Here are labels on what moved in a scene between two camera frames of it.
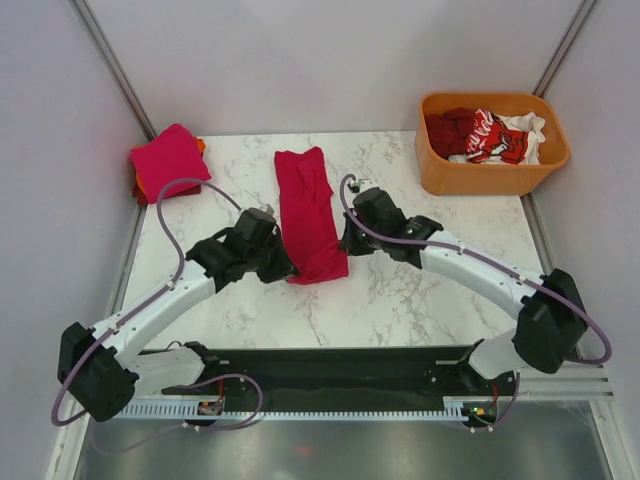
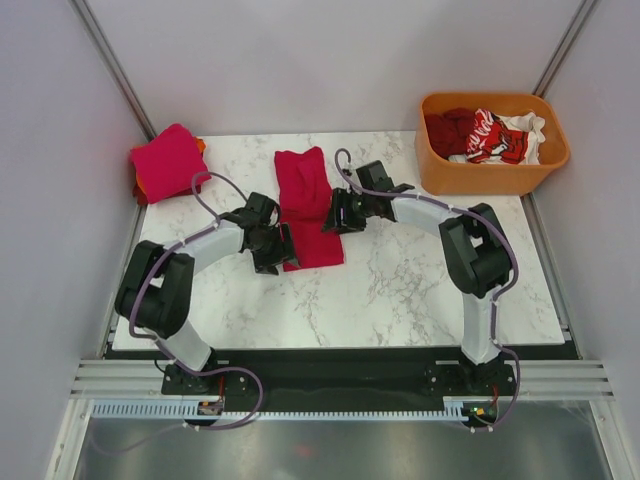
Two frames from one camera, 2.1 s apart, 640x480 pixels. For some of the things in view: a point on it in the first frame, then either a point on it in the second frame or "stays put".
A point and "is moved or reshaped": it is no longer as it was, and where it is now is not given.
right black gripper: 350,246 to 340,200
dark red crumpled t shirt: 448,131 stays put
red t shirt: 304,197 is moved or reshaped
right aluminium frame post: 561,56 stays put
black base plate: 380,375 stays put
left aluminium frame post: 115,67 stays put
